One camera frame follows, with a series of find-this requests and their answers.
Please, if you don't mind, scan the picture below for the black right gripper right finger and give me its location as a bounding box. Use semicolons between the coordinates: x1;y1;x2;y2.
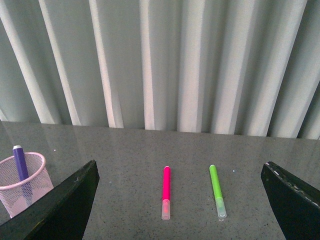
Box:
260;161;320;240

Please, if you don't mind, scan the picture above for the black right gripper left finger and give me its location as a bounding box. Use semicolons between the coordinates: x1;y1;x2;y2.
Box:
0;160;100;240

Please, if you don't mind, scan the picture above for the purple marker pen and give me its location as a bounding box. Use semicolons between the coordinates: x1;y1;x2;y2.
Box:
12;145;33;207

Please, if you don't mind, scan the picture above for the pink marker pen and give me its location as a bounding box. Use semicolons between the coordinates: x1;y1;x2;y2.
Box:
161;166;171;221

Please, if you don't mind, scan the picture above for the pink mesh pen cup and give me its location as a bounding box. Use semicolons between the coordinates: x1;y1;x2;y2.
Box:
0;152;54;218

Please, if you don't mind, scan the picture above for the green marker pen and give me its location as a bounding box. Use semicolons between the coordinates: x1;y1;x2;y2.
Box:
209;164;227;219

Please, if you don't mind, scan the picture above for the grey pleated curtain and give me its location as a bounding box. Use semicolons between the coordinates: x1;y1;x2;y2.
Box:
0;0;320;140

